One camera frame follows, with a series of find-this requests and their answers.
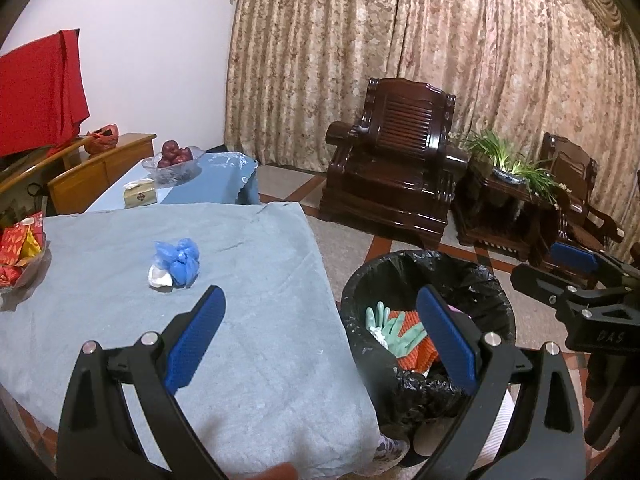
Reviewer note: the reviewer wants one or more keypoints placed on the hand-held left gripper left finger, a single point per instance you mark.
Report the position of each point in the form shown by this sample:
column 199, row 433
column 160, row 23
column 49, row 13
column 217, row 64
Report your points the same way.
column 195, row 345

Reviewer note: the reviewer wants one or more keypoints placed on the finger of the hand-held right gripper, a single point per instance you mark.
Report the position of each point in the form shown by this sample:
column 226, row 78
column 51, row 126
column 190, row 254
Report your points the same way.
column 540, row 282
column 575, row 256

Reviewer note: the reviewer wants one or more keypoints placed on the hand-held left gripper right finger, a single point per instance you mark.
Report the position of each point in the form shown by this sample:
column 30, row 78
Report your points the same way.
column 447, row 340

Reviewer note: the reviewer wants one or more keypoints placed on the orange scouring pad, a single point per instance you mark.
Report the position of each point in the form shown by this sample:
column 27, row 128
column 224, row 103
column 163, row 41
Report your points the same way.
column 422, row 355

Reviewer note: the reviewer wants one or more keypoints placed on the green rubber glove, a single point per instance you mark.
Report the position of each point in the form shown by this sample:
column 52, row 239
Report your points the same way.
column 382, row 317
column 407, row 340

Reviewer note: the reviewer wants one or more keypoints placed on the bin with black bag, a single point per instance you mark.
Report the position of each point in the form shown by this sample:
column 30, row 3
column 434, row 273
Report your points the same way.
column 450, row 270

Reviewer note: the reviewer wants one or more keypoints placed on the crumpled white tissue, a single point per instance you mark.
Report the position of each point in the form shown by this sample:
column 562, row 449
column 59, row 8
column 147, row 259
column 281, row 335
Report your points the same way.
column 159, row 277

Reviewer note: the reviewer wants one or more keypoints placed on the dark wooden side table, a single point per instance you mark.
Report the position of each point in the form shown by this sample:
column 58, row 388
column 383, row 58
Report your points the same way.
column 495, row 210

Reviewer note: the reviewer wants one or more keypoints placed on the dark wooden armchair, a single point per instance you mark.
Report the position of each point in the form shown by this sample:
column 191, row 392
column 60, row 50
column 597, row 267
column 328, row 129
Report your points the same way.
column 570, row 170
column 390, row 180

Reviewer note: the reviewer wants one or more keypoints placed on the crumpled blue plastic cover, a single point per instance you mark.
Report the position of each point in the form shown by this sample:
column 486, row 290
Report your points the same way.
column 180, row 260

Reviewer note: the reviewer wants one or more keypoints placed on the person's patterned shoe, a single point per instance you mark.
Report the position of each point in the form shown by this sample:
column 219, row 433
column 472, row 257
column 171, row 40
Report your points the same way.
column 392, row 452

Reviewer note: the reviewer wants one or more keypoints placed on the potted green plant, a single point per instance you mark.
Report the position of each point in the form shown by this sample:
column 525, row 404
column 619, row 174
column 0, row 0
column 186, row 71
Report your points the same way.
column 492, row 147

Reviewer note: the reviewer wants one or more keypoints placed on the tissue box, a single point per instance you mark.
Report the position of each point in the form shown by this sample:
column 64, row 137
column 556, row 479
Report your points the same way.
column 140, row 194

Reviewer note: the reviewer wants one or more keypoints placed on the blue satin tablecloth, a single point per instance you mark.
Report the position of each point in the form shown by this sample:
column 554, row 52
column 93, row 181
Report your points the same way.
column 215, row 180

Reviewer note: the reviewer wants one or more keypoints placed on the glass fruit bowl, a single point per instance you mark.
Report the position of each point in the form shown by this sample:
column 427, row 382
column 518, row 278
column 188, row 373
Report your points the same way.
column 172, row 172

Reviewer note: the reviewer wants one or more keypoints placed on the glass snack bowl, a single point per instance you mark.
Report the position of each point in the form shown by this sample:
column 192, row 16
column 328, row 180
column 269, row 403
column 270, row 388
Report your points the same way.
column 35, row 270

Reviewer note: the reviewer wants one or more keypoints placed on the red apple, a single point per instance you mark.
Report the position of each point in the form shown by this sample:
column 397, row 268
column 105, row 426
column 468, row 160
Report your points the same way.
column 184, row 154
column 170, row 147
column 164, row 161

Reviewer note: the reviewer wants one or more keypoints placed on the wooden low cabinet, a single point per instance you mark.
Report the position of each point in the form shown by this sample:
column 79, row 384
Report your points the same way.
column 100, row 175

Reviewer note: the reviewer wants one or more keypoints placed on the pile of red snack packets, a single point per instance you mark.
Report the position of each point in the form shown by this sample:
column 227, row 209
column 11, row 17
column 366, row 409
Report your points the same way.
column 17, row 240

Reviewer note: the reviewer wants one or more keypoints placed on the red plastic bag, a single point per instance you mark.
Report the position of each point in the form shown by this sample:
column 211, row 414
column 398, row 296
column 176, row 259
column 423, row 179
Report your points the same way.
column 102, row 140

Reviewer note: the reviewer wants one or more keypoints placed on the wooden chairs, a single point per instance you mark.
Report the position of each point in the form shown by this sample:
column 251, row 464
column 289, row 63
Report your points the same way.
column 30, row 172

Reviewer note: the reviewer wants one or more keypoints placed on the beige patterned curtain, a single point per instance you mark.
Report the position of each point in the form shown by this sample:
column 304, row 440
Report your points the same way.
column 350, row 60

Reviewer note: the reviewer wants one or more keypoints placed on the red cloth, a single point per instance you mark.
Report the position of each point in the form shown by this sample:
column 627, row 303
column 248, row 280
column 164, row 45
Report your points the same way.
column 40, row 90

